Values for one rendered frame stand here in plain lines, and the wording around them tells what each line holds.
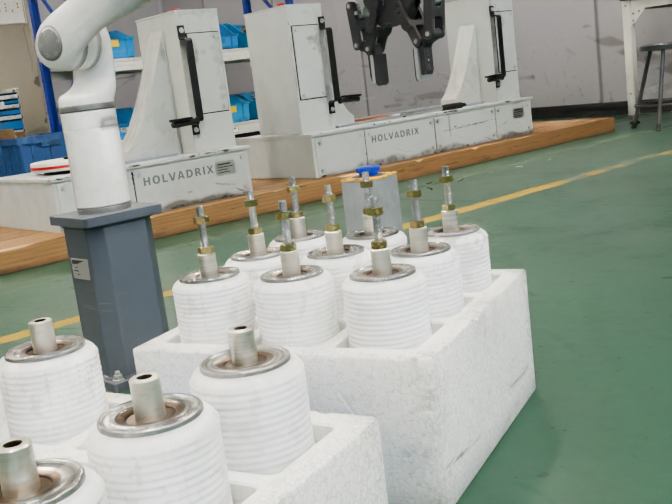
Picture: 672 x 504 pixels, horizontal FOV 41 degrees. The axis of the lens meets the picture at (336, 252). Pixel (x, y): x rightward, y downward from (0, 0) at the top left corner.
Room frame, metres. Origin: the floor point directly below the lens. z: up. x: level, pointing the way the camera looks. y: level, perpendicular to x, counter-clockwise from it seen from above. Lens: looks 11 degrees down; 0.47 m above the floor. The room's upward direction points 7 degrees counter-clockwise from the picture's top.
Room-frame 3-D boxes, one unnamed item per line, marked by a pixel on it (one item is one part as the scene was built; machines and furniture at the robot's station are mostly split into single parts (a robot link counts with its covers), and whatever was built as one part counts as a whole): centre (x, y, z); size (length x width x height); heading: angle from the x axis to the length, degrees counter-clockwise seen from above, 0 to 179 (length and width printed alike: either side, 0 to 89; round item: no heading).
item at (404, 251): (1.09, -0.10, 0.25); 0.08 x 0.08 x 0.01
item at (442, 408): (1.14, 0.00, 0.09); 0.39 x 0.39 x 0.18; 62
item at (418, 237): (1.09, -0.10, 0.26); 0.02 x 0.02 x 0.03
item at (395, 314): (0.98, -0.05, 0.16); 0.10 x 0.10 x 0.18
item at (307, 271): (1.04, 0.06, 0.25); 0.08 x 0.08 x 0.01
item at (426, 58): (1.05, -0.14, 0.49); 0.03 x 0.01 x 0.05; 43
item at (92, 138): (1.55, 0.39, 0.39); 0.09 x 0.09 x 0.17; 40
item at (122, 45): (6.32, 1.47, 0.90); 0.50 x 0.38 x 0.21; 41
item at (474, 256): (1.19, -0.16, 0.16); 0.10 x 0.10 x 0.18
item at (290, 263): (1.04, 0.06, 0.26); 0.02 x 0.02 x 0.03
